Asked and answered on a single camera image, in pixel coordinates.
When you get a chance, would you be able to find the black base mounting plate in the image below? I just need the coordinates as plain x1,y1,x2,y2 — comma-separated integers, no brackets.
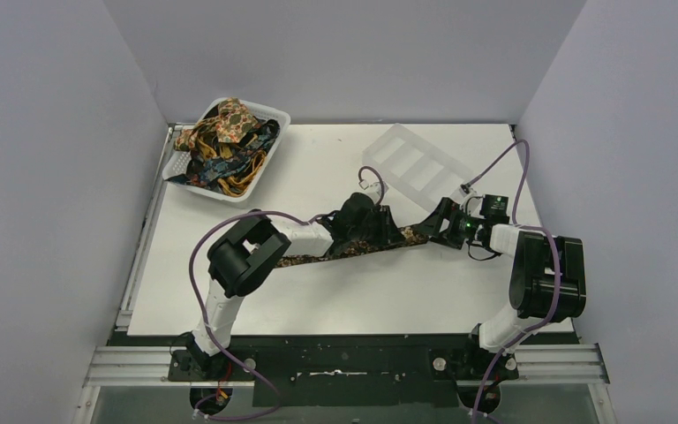
168,333,519,413

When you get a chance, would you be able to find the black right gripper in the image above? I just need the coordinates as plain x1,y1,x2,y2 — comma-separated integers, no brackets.
412,198,484,249

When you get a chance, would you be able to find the dark blue patterned tie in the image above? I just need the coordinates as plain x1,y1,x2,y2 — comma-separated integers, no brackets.
176,119,281,197

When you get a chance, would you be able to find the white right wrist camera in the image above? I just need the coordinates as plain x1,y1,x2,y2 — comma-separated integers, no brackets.
459,184,483,214

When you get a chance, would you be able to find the brown floral tie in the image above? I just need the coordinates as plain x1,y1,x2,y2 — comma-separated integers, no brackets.
276,226,430,269

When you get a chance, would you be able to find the clear compartment tray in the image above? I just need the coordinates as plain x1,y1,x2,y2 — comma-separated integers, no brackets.
362,124,473,212

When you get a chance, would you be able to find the orange paisley tie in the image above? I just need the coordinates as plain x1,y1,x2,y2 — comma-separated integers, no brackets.
173,97,262,159

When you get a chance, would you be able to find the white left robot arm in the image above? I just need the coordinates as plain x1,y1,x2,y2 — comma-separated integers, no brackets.
186,183,405,380

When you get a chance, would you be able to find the yellow striped tie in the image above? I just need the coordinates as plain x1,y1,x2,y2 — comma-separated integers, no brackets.
185,138,274,197

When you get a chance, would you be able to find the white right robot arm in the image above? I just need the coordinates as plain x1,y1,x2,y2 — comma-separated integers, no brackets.
414,194,587,353

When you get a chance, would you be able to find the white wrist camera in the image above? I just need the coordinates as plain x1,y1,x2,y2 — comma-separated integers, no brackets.
459,184,483,214
358,180,388,204

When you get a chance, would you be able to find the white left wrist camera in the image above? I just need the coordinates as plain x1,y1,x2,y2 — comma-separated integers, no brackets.
358,180,388,204

